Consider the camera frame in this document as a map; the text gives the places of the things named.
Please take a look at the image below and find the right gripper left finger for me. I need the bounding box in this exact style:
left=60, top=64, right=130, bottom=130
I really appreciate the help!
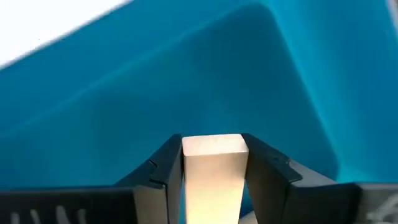
left=114, top=133, right=185, bottom=224

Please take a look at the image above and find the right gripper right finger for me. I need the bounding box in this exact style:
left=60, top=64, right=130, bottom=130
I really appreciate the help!
left=242, top=133, right=361, bottom=224

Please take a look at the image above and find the natural wooden block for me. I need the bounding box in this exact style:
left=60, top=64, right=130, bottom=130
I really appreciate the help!
left=181, top=133, right=250, bottom=224

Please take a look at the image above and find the blue plastic bin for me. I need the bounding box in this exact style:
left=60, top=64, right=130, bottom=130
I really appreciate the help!
left=0, top=0, right=398, bottom=218

